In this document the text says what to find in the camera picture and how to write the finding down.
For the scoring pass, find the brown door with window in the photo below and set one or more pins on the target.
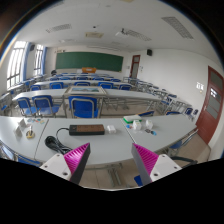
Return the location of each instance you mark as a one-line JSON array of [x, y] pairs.
[[135, 66]]

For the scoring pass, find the green chalkboard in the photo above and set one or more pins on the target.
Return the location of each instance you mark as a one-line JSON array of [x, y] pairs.
[[89, 61]]

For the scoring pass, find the white card stand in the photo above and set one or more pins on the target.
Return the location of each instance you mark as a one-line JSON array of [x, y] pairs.
[[17, 130], [22, 123]]

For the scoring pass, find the small white carton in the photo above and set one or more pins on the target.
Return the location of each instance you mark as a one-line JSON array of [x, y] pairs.
[[149, 124]]

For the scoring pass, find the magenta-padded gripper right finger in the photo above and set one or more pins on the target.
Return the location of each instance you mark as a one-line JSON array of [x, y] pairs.
[[146, 159]]

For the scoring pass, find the narrow window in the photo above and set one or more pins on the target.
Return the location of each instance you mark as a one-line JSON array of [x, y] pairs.
[[38, 60]]

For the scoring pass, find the blue curtain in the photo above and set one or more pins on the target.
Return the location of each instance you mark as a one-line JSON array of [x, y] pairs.
[[44, 60], [26, 61]]

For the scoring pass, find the green and white box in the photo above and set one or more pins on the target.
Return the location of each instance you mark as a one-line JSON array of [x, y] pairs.
[[132, 118]]

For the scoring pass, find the ceiling air conditioner vent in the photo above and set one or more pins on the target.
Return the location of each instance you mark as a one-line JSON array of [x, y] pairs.
[[94, 34]]

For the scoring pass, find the large white carton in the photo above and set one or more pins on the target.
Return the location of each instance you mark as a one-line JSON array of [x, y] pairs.
[[137, 125]]

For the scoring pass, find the colourful sticker sheet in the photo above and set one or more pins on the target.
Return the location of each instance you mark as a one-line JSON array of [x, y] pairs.
[[36, 120]]

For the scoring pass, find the large window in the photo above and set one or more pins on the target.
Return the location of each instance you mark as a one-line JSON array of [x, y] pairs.
[[16, 63]]

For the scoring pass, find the red-brown side door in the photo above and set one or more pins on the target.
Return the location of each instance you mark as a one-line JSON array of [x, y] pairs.
[[211, 106]]

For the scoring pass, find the black wall speaker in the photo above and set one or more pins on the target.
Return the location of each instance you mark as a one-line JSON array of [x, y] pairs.
[[32, 47], [149, 52]]

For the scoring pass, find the ceiling projector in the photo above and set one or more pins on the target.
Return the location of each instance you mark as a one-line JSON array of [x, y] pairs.
[[121, 32]]

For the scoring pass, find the ceiling light panels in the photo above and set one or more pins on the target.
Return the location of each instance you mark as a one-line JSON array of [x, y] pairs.
[[58, 27]]

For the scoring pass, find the small blue and black badges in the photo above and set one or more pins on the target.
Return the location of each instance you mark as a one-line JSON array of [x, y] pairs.
[[151, 132]]

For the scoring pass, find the grey classroom desks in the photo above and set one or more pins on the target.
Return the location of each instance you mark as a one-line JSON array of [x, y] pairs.
[[133, 95]]

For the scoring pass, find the yellow round tape measure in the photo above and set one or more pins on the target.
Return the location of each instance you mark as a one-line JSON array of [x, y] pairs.
[[30, 134]]

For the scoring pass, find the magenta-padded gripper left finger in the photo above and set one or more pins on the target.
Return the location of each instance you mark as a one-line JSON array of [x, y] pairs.
[[76, 159]]

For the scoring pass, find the orange lectern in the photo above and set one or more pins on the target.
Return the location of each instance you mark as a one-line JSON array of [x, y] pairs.
[[89, 70]]

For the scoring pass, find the colourful printed leaflet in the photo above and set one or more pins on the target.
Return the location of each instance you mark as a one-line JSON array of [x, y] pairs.
[[129, 126]]

